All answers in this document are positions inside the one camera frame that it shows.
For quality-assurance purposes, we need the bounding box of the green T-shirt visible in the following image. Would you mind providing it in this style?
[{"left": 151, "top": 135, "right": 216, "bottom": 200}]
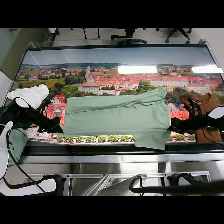
[{"left": 61, "top": 87, "right": 172, "bottom": 151}]

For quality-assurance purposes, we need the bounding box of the black office chair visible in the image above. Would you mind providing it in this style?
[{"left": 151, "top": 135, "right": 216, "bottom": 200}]
[
  {"left": 164, "top": 28, "right": 193, "bottom": 45},
  {"left": 110, "top": 28, "right": 148, "bottom": 46}
]

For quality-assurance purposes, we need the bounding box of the brown garment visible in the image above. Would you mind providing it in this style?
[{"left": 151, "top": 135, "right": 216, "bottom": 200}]
[{"left": 181, "top": 92, "right": 224, "bottom": 145}]

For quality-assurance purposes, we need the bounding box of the green garment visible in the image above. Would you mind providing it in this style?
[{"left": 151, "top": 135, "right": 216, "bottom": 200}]
[{"left": 6, "top": 127, "right": 30, "bottom": 167}]

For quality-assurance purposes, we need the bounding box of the silver frame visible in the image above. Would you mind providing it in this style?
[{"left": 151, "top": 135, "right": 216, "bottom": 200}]
[{"left": 0, "top": 151, "right": 224, "bottom": 197}]

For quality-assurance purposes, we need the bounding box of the black cable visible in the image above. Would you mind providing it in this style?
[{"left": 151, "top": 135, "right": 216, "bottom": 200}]
[{"left": 5, "top": 133, "right": 47, "bottom": 194}]

